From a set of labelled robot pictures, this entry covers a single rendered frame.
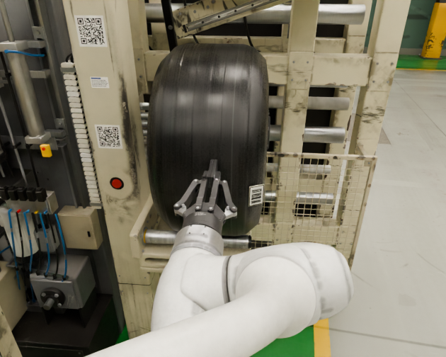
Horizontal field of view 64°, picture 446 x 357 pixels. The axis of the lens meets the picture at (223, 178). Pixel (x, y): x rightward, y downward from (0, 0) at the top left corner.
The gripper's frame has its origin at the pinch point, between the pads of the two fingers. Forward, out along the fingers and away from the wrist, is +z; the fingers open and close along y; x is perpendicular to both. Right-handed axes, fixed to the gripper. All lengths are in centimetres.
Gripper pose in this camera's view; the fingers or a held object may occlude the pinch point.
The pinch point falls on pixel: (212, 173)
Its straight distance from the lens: 80.9
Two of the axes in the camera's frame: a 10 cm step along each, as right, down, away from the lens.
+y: -10.0, -0.5, 0.8
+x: 0.1, 7.9, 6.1
